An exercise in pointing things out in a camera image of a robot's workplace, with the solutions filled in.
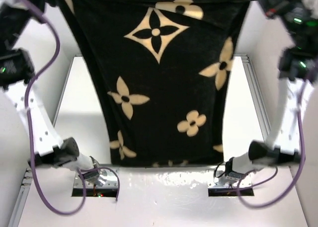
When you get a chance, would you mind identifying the black pillowcase with beige flowers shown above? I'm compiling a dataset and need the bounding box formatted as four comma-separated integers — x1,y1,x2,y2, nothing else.
37,0,256,168

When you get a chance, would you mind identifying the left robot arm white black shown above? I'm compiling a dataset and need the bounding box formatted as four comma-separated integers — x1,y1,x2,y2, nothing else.
0,0,102,185

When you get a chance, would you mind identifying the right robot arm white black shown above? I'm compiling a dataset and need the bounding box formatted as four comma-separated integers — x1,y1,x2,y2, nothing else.
217,0,318,184

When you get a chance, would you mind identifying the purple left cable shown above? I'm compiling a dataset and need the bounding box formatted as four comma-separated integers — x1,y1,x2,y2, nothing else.
17,0,122,216

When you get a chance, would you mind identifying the aluminium rail frame left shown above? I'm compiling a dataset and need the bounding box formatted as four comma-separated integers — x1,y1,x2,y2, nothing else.
8,167,33,227

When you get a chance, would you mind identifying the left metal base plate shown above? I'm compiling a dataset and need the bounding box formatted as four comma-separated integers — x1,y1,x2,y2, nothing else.
82,168,119,189

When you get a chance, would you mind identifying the metal base plate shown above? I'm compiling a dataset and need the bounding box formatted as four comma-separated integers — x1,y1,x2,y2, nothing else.
206,166,239,189
82,168,119,189

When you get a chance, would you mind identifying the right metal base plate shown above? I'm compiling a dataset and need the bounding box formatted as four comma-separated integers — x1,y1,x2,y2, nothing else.
206,166,239,189

